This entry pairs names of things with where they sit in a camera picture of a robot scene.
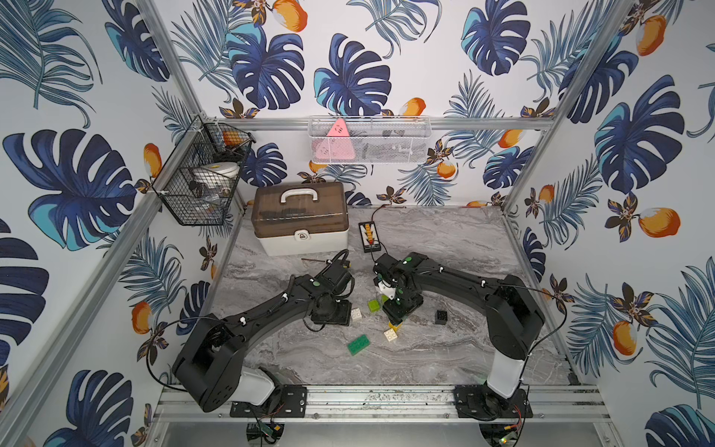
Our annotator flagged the black lego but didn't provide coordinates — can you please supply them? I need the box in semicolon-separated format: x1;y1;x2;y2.
435;309;449;325

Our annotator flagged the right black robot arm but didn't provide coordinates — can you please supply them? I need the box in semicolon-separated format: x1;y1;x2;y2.
374;253;546;400

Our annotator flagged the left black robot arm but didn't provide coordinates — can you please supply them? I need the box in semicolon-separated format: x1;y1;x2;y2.
171;250;355;413

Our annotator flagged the cream lego lower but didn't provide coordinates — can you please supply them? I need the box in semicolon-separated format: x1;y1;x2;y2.
384;329;398;342

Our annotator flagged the dark green long lego lower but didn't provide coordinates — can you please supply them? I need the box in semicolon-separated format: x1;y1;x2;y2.
347;335;371;356

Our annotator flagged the black remote control box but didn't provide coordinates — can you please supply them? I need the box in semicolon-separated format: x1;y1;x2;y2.
359;221;383;253

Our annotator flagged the brown lidded storage box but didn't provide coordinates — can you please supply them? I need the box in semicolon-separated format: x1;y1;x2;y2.
251;183;350;256

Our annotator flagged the pink triangle object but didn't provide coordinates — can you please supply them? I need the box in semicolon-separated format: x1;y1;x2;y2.
314;118;356;162

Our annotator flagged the white object in basket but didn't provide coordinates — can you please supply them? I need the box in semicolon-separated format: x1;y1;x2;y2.
193;162;240;187

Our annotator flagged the aluminium front rail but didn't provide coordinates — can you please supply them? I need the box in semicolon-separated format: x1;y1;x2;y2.
155;385;611;424

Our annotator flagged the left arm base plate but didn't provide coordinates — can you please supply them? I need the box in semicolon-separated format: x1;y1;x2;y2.
230;385;308;418

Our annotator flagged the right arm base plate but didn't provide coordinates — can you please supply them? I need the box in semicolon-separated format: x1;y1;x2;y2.
454;385;534;422

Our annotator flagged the clear wall shelf tray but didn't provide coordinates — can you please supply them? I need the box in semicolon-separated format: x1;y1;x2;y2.
307;117;433;165

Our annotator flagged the black wire basket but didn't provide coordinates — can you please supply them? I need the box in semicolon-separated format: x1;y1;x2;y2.
151;115;255;226

